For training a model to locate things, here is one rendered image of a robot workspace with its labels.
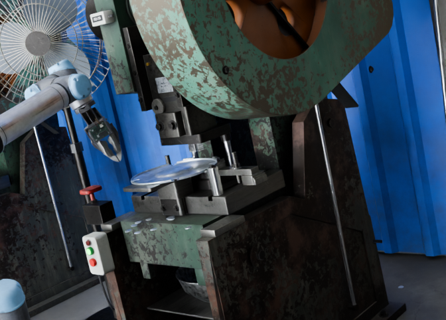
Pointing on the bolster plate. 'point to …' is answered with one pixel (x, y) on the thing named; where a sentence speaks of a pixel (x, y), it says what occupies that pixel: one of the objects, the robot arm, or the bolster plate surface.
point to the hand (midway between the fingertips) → (117, 157)
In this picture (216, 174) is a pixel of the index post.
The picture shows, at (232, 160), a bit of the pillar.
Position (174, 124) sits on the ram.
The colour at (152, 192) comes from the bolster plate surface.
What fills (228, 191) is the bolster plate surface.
